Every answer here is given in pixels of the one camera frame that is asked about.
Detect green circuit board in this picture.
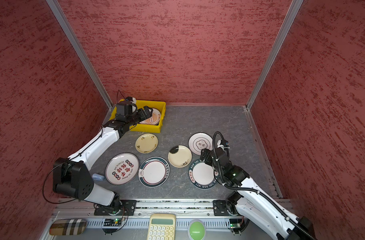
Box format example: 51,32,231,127
103,219,121,228
229,219,244,229

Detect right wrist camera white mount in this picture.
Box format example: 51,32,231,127
217,140,230,152

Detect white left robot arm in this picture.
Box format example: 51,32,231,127
52,101,153,212

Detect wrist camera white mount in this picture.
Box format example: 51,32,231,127
125,97,136,104
217,140,230,152

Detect left green circuit board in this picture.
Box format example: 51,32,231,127
103,219,121,228

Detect silver corner wall strip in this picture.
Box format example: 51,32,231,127
246,0,303,111
46,0,113,109

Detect green banded HAO SHI plate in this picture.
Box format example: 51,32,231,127
188,160,218,190

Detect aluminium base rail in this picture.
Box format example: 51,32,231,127
49,199,253,233

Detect right green circuit board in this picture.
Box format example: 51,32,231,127
229,219,244,229

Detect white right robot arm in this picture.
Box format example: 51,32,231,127
200,148,316,240

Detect white plate green red rim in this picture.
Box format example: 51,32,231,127
138,157,170,188

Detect yellow plastic bin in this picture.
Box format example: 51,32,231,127
103,99,166,136

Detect cream plate with black blotch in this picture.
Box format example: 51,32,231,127
167,145,192,168

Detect white plate orange sunburst design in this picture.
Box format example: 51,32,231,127
140,108,161,126

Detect light blue cup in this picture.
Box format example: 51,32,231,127
92,174,105,182

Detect black corrugated cable hose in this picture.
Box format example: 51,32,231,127
211,131,316,240

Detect silver left corner wall strip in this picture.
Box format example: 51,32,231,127
46,0,113,109

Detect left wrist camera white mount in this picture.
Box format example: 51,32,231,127
125,97,136,104

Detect plaid fabric pouch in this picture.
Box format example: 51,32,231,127
49,219,87,236

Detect white plate with quatrefoil design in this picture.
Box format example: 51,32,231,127
188,133,213,156

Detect white plate red characters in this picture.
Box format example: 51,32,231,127
105,153,139,186

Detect small cream plate with calligraphy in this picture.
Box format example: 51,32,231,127
135,134,158,154

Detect green round push button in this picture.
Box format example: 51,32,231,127
187,220,206,240

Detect silver right corner wall strip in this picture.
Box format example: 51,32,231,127
246,0,303,111

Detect yellow calculator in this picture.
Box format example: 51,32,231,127
147,214,176,240

